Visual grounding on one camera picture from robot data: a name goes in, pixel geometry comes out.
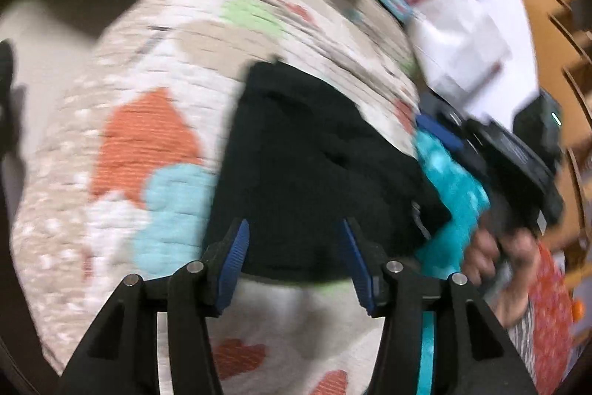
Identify black pants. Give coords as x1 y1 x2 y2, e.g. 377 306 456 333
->
204 62 451 283

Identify person right hand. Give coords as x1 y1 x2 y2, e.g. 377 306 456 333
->
461 224 540 329

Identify white paper shopping bag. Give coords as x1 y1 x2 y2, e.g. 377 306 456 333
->
406 0 539 128

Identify red patterned sleeve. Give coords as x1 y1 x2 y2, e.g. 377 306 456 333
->
508 245 573 395

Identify turquoise fluffy blanket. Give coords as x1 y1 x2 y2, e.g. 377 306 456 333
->
416 130 490 280

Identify quilted heart pattern bedspread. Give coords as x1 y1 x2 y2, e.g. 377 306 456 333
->
10 0 417 394

